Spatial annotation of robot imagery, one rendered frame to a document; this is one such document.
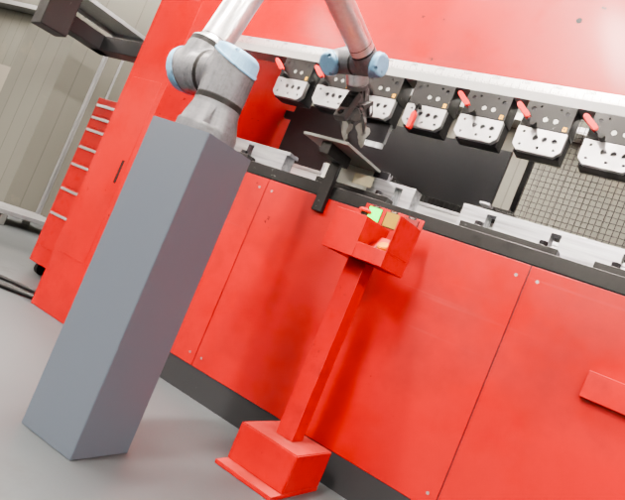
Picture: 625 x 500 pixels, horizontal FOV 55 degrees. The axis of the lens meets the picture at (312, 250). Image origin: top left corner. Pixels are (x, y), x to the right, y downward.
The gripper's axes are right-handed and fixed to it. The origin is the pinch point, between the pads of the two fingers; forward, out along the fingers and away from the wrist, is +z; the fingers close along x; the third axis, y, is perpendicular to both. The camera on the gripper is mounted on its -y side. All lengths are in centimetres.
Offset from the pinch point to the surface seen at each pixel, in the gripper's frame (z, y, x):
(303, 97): -6.6, 14.6, 33.9
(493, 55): -28, 32, -34
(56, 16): -32, -22, 138
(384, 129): -2.0, 13.5, -4.5
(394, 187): 11.9, -0.8, -18.3
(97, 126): 28, 2, 164
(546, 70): -26, 30, -52
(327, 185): 9.2, -16.9, -1.9
